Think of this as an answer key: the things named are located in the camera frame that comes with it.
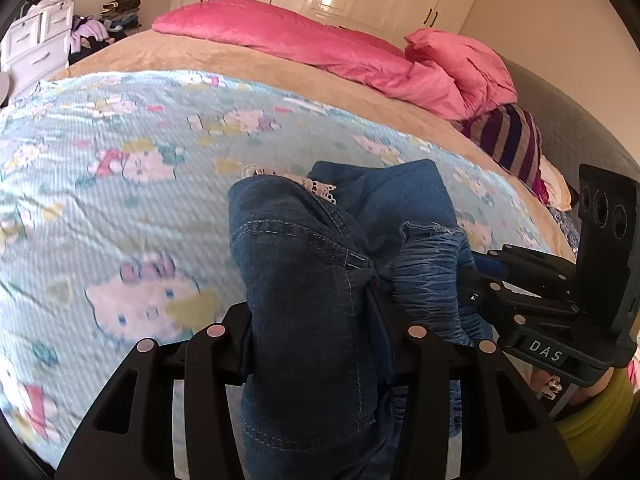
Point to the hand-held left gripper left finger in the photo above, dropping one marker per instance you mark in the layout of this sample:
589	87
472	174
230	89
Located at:
220	360

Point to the pile of clothes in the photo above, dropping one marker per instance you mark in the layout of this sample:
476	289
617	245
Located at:
107	22

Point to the purple striped pillow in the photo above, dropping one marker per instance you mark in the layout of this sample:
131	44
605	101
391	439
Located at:
510	145

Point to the tan bed sheet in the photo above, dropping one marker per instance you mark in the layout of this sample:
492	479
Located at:
200	55

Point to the pink duvet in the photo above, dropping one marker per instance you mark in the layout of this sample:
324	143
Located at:
280	35

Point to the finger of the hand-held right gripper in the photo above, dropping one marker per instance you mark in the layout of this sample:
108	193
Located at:
530	305
535	266

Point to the cream pillow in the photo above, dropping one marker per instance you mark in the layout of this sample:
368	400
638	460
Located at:
554	185

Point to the person's right forearm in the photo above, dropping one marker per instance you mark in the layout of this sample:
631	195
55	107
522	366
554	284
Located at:
600	432

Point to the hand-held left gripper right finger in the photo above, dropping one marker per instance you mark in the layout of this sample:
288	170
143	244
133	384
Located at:
385	341

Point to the grey headboard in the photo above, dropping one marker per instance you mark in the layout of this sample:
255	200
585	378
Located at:
575	110

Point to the light blue cat-print blanket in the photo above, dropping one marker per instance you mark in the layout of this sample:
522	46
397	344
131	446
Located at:
100	185

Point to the blue denim garment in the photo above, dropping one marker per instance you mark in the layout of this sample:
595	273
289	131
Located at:
300	285

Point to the white drawer unit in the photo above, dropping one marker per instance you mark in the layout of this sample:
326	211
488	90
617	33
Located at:
35	35

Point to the person's right hand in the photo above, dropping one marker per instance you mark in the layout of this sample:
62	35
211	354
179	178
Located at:
590	391

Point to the pink pillow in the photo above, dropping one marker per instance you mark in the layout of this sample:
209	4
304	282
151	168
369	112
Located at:
465	65

